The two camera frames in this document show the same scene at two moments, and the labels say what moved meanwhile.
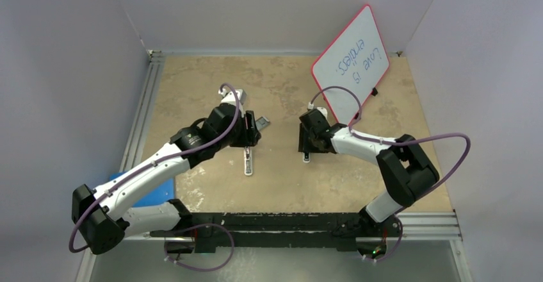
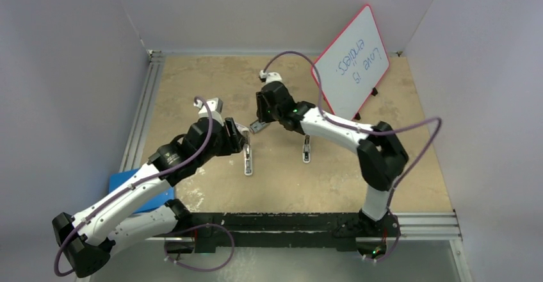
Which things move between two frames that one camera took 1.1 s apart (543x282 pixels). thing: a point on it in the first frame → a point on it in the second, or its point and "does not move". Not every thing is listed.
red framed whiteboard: (356, 58) does not move
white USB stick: (248, 160) does not move
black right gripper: (304, 144) → (262, 113)
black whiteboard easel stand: (374, 93) does not move
